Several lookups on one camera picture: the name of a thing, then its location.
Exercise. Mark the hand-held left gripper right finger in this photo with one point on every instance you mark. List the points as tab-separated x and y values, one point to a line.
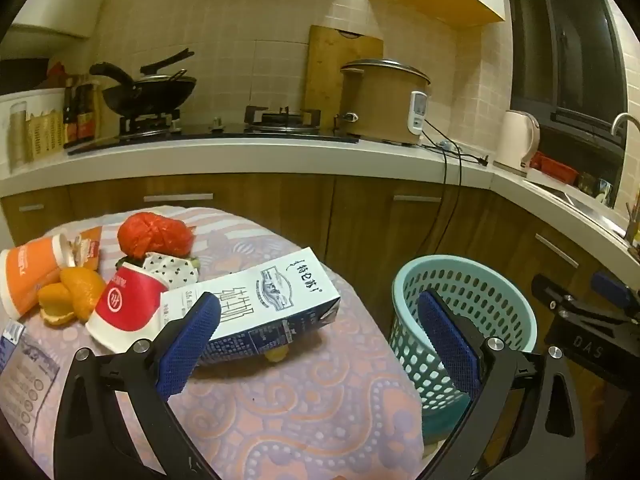
450	345

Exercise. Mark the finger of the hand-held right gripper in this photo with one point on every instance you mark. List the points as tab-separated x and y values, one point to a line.
612	287
550	292

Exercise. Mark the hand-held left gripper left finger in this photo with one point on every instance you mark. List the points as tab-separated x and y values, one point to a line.
192	345

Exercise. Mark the light blue perforated basket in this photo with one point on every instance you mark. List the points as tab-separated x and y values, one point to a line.
500	300

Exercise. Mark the polka dot paper napkin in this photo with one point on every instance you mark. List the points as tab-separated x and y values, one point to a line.
172	270

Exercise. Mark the red paper cup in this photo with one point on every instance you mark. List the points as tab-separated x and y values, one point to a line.
120	305

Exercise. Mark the green bok choy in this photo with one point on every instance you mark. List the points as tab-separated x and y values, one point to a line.
194	261

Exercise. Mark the white blue milk carton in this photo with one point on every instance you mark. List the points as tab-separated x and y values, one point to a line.
270	300

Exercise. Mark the red plastic bag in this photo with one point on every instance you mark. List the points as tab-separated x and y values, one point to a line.
150	235

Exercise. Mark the orange peel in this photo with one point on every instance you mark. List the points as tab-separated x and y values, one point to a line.
52	305
85	290

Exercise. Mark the orange white paper cup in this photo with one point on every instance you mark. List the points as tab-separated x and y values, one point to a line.
30	270

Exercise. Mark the teal stool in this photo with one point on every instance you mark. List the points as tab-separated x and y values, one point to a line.
440	425

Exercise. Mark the steel sink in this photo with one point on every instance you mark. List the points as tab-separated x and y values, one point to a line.
585	207

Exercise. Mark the glass jar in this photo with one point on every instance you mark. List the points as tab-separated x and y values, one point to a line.
597	190

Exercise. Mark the red plastic basket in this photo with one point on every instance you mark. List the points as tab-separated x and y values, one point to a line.
555	167

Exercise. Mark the pink patterned tablecloth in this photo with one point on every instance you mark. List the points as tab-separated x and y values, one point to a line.
300	410

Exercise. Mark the white electric kettle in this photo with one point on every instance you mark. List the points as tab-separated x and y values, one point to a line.
512	140

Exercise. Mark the metal faucet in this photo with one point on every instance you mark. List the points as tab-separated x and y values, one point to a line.
620	120

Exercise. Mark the black gas stove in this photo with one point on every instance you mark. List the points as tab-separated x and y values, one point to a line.
225	132

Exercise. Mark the kitchen counter with wooden cabinets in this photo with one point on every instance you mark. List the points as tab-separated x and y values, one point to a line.
300	157

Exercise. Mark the dark window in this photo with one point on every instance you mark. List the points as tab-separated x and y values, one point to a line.
575	40

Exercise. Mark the brown rice cooker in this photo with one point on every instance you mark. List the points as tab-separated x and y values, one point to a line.
375	105

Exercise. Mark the black wok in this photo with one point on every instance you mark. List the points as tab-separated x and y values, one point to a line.
165	95

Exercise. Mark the dark sauce bottle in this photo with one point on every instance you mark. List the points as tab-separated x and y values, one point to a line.
70	115
86	112

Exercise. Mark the yellow plastic basket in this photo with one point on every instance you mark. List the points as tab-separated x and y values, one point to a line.
45	135

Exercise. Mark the wooden cutting board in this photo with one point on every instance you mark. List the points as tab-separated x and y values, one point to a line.
325	75

